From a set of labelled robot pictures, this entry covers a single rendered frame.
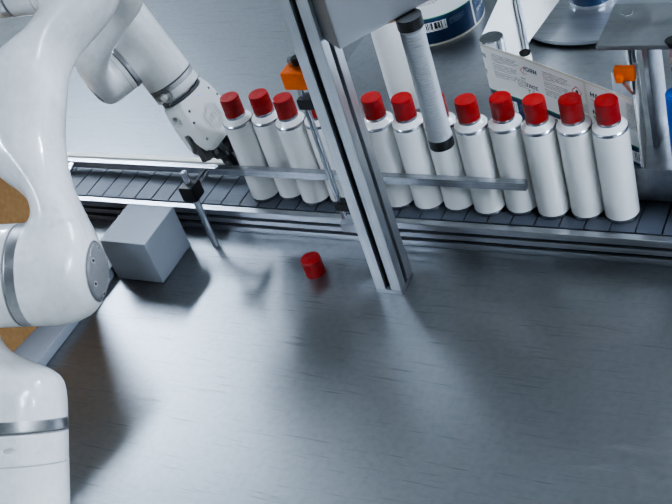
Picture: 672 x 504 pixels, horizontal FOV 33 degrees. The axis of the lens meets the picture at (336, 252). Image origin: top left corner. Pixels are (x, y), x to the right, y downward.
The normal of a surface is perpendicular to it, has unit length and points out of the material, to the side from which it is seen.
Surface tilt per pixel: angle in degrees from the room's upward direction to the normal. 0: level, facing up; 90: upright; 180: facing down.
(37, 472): 70
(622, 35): 0
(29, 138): 44
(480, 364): 0
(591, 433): 0
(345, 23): 90
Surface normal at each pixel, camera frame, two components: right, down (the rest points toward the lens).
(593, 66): -0.27, -0.74
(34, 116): 0.52, -0.28
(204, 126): 0.70, -0.14
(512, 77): -0.74, 0.57
